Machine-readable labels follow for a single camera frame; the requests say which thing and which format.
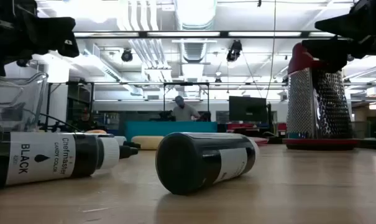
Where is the black aluminium table frame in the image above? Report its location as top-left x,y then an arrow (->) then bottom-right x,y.
217,136 -> 376,150

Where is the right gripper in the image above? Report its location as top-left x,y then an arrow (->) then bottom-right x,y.
301,0 -> 376,73

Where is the red crate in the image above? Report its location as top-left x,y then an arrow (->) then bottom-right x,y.
226,123 -> 257,131

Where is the black monitor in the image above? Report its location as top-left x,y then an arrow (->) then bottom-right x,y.
228,96 -> 268,124

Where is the silver ventilation duct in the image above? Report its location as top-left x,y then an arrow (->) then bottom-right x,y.
174,0 -> 218,30

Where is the red snack packet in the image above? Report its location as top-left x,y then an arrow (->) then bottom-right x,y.
248,136 -> 269,146

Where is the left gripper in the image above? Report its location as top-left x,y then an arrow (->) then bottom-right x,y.
0,0 -> 80,77

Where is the blue plastic bin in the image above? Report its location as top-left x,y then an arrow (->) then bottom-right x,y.
124,121 -> 219,141

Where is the yellow sponge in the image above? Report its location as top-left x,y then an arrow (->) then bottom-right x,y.
131,135 -> 165,151

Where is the person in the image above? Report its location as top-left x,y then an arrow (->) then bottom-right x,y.
172,95 -> 201,122
77,107 -> 97,131

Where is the red steel box grater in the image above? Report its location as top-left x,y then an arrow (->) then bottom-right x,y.
282,42 -> 360,151

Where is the clear plastic container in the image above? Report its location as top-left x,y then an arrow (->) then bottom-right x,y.
0,72 -> 49,134

